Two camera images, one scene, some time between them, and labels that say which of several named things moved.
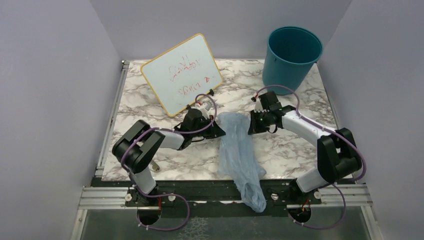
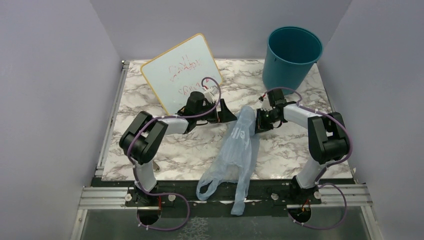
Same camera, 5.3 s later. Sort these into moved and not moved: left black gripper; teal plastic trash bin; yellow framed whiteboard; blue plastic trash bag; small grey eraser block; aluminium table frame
Moved: left black gripper; blue plastic trash bag
Not moved: yellow framed whiteboard; aluminium table frame; teal plastic trash bin; small grey eraser block
